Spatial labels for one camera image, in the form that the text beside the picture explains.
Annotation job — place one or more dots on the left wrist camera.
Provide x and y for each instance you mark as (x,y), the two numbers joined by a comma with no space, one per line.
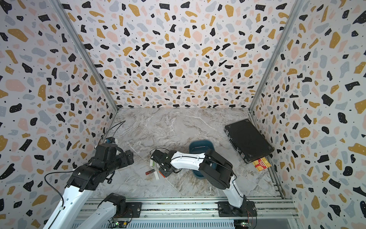
(111,140)

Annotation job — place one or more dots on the black flat case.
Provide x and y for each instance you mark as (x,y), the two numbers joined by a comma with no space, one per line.
(247,141)

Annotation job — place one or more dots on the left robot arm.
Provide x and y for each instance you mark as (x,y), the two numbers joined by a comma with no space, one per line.
(84,181)

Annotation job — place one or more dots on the yellow red card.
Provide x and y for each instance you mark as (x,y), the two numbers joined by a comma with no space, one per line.
(262,164)

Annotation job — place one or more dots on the right frame post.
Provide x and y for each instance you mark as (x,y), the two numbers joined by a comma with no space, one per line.
(287,28)

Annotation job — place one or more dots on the teal plastic storage box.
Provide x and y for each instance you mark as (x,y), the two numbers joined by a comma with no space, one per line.
(198,147)

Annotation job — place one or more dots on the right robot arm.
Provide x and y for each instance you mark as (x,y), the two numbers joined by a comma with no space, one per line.
(214,168)

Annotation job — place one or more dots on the white usb flash drive long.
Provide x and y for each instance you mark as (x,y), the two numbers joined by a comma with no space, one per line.
(156,175)

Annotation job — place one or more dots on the left frame post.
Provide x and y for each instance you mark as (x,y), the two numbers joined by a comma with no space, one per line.
(60,12)

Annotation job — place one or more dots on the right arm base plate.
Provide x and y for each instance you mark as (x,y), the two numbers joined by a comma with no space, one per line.
(247,209)

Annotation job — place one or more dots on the frame post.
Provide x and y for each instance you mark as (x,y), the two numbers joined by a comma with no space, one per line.
(60,12)
(287,28)

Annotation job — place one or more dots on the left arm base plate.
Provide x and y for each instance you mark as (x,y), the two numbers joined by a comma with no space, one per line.
(124,210)

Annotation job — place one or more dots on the aluminium mounting rail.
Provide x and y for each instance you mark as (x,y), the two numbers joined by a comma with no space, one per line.
(186,213)

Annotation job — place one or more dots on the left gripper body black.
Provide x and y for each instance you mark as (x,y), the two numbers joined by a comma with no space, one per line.
(122,161)

